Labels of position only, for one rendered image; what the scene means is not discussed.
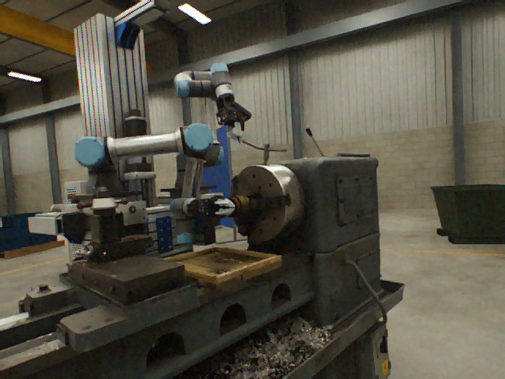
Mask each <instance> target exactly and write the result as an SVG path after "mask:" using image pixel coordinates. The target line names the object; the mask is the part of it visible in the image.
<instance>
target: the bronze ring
mask: <svg viewBox="0 0 505 379"><path fill-rule="evenodd" d="M228 199H229V200H230V201H232V202H233V204H234V205H235V210H234V211H233V212H232V213H231V214H229V215H228V216H229V217H241V218H243V217H246V216H247V215H248V214H249V212H250V211H251V209H250V204H249V199H248V198H247V197H246V196H245V195H244V194H238V195H236V196H232V197H228Z"/></svg>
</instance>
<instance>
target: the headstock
mask: <svg viewBox="0 0 505 379"><path fill-rule="evenodd" d="M267 165H279V166H282V167H286V168H287V169H289V170H291V171H292V172H293V173H294V174H295V175H296V176H297V178H298V180H299V181H300V183H301V186H302V188H303V190H304V195H305V213H304V215H303V218H302V221H301V224H300V225H299V227H298V228H297V230H296V231H295V232H293V233H292V234H291V235H288V236H286V237H281V238H277V239H274V240H271V241H267V242H254V241H252V240H250V239H249V238H248V237H247V243H248V244H250V245H257V246H269V247H275V248H283V249H289V250H302V251H309V252H315V253H328V252H331V251H333V250H336V249H337V247H339V246H342V245H344V244H347V243H349V242H352V241H354V240H357V239H359V238H363V237H365V236H367V235H370V234H374V233H376V232H379V231H380V220H379V202H378V183H377V168H378V166H379V160H378V159H377V158H376V157H358V156H317V157H309V158H302V159H288V161H280V162H273V163H267ZM317 213H318V214H317ZM303 228H304V229H303ZM294 240H295V241H294ZM314 246H315V247H314ZM318 247H319V248H318Z"/></svg>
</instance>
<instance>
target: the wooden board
mask: <svg viewBox="0 0 505 379"><path fill-rule="evenodd" d="M214 251H215V252H217V251H218V252H217V253H219V254H218V255H220V256H221V257H218V258H216V259H215V257H216V256H217V253H215V254H213V253H214ZM212 252H213V253H212ZM220 252H221V253H222V254H223V255H224V256H226V257H227V258H226V257H225V258H226V259H224V256H223V257H222V254H221V253H220ZM208 253H212V254H213V255H212V256H214V255H215V257H211V254H208ZM224 253H228V255H227V254H226V255H225V254H224ZM206 254H208V256H207V255H206ZM231 254H233V255H232V256H230V255H231ZM237 254H238V255H237ZM239 254H240V255H239ZM234 255H237V256H234ZM229 256H230V257H229ZM242 256H244V257H242ZM208 257H209V258H208ZM232 257H233V258H232ZM237 257H240V258H241V261H242V262H240V260H239V259H240V258H238V260H237ZM251 257H252V258H251ZM254 257H255V258H254ZM192 258H193V259H192ZM195 258H196V259H195ZM197 258H200V259H197ZM206 258H207V259H206ZM230 258H232V259H230ZM242 258H244V259H242ZM257 258H258V259H257ZM259 258H260V259H261V258H262V259H263V260H260V259H259ZM164 259H166V260H168V261H173V262H178V263H181V264H184V265H185V272H184V274H185V280H188V281H192V282H194V283H197V285H198V286H202V287H206V288H209V289H212V290H216V291H218V290H221V289H223V288H226V287H230V286H232V285H235V284H237V283H240V282H241V281H245V280H249V279H251V278H253V277H256V276H259V275H262V273H263V272H267V271H270V270H272V269H274V268H278V267H281V266H282V256H280V255H276V254H270V253H259V252H254V251H248V250H239V249H233V248H227V247H225V248H224V247H219V246H213V247H211V248H207V249H205V250H197V251H193V252H191V253H184V254H181V255H177V256H174V257H168V258H164ZM186 259H187V260H186ZM235 259H236V260H235ZM254 259H255V260H254ZM243 260H245V261H246V262H245V261H243ZM248 260H249V261H248ZM250 260H252V262H251V261H250ZM257 260H259V261H257ZM182 261H183V262H182ZM255 261H256V262H255ZM250 262H251V264H250ZM192 263H194V265H193V264H192ZM246 263H247V264H246ZM217 265H218V266H217ZM228 267H229V268H228ZM235 268H236V269H235ZM223 269H224V270H223ZM225 269H226V270H227V269H228V270H231V271H232V272H230V271H228V270H227V272H226V271H225ZM197 270H198V271H197ZM217 270H220V271H222V272H220V273H221V275H220V273H217V272H218V271H217ZM213 271H214V272H213ZM216 271H217V272H216ZM201 272H202V273H201ZM208 272H209V274H208ZM210 272H211V274H210ZM216 276H218V277H216Z"/></svg>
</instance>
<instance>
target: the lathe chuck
mask: <svg viewBox="0 0 505 379"><path fill-rule="evenodd" d="M241 173H242V174H243V175H244V177H245V180H246V181H247V183H248V184H249V186H250V188H251V190H252V191H253V192H254V193H258V195H257V196H256V197H255V198H254V199H259V198H265V197H277V196H283V195H287V194H288V195H289V197H290V206H289V205H283V206H277V207H270V208H257V209H256V210H258V211H259V212H261V213H260V214H258V215H256V218H255V220H254V224H253V227H252V232H251V235H250V238H249V239H250V240H252V241H254V242H267V241H271V240H274V239H277V238H281V237H284V236H286V235H288V234H289V233H290V232H291V231H292V230H293V229H294V227H295V225H296V223H297V220H298V217H299V214H300V208H301V201H300V195H299V191H298V188H297V185H296V183H295V181H294V180H293V178H292V177H291V176H290V174H289V173H288V172H287V171H284V170H283V169H282V168H280V167H277V166H274V165H267V166H264V165H252V166H249V167H246V168H244V169H243V170H242V171H241ZM233 188H234V184H233V185H232V187H231V191H230V197H232V195H233V194H234V191H233ZM288 226H290V229H289V230H288V231H284V230H285V229H286V228H287V227H288Z"/></svg>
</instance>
